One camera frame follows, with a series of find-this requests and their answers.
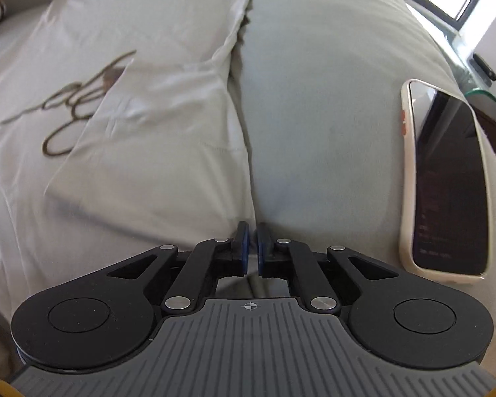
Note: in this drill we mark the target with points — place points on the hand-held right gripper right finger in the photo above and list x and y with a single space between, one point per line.
262 254

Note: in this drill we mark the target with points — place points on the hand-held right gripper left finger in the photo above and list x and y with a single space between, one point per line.
243 252

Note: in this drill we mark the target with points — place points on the light grey t-shirt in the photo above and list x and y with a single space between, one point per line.
148 132

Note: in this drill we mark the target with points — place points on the grey sofa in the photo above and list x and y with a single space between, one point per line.
322 132

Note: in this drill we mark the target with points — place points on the smartphone with cream case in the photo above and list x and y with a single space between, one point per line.
450 182

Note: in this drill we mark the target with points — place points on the glass side table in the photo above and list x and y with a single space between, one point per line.
463 70

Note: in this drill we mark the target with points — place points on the dark remote control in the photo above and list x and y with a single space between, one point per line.
483 66

